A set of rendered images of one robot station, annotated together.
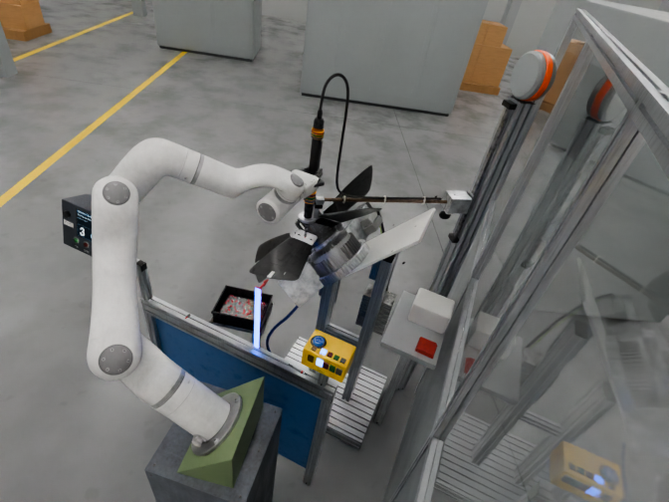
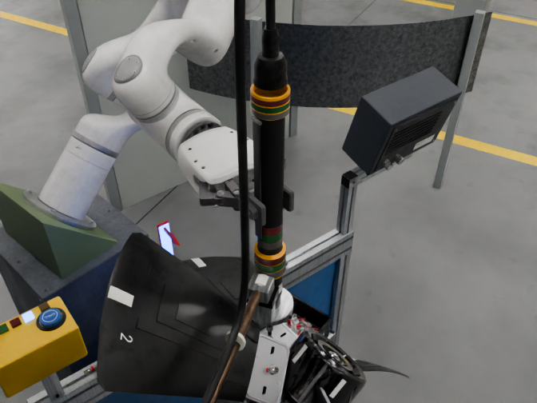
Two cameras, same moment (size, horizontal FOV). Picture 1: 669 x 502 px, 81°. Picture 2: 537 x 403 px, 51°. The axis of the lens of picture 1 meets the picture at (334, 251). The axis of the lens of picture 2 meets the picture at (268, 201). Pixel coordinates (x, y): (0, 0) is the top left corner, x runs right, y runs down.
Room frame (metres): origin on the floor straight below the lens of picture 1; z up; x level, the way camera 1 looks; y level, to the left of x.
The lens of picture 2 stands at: (1.59, -0.31, 1.95)
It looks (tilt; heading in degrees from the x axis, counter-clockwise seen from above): 41 degrees down; 126
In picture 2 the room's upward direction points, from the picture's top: straight up
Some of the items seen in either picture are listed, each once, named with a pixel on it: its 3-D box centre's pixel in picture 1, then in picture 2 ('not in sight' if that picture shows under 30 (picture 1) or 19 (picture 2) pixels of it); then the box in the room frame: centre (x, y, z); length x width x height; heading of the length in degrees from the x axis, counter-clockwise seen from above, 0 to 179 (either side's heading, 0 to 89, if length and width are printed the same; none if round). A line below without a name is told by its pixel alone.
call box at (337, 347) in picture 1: (328, 356); (34, 347); (0.85, -0.05, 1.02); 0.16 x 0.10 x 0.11; 73
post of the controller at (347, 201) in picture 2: (143, 281); (347, 204); (1.09, 0.74, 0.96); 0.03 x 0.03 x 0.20; 73
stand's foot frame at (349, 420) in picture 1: (326, 387); not in sight; (1.35, -0.10, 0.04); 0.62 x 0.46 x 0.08; 73
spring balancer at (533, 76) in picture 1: (532, 76); not in sight; (1.50, -0.56, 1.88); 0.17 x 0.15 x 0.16; 163
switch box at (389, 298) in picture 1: (375, 310); not in sight; (1.39, -0.26, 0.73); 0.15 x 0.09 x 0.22; 73
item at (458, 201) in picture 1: (457, 201); not in sight; (1.47, -0.47, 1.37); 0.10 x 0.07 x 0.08; 108
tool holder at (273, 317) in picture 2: (311, 208); (268, 290); (1.28, 0.12, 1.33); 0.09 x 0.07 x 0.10; 108
